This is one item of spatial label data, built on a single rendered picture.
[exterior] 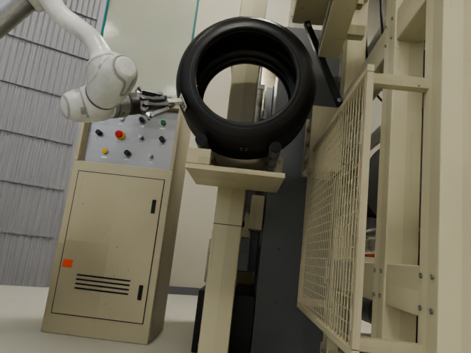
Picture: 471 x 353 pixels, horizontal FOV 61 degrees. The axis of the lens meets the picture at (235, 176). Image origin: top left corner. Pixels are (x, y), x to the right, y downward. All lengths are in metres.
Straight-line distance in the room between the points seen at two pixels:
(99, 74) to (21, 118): 3.08
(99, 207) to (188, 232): 2.40
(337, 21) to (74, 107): 1.13
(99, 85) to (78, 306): 1.36
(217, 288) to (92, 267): 0.74
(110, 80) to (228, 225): 0.91
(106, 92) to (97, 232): 1.18
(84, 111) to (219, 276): 0.92
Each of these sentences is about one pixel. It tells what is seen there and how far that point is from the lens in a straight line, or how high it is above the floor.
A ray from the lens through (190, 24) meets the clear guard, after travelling 2.54.
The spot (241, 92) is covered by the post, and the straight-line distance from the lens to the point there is 1.96.
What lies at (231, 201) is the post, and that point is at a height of 0.73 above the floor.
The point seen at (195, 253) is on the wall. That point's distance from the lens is 4.59.
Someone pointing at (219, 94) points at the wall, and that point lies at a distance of 4.98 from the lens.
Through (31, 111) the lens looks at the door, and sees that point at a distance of 4.26.
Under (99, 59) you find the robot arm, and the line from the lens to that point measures 1.22.
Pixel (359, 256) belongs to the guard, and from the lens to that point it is 0.97.
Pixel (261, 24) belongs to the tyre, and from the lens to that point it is 1.68.
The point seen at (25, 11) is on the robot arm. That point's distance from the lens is 1.71.
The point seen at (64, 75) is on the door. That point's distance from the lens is 4.40.
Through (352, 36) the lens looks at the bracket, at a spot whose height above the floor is 1.49.
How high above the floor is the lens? 0.50
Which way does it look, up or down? 11 degrees up
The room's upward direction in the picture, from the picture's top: 7 degrees clockwise
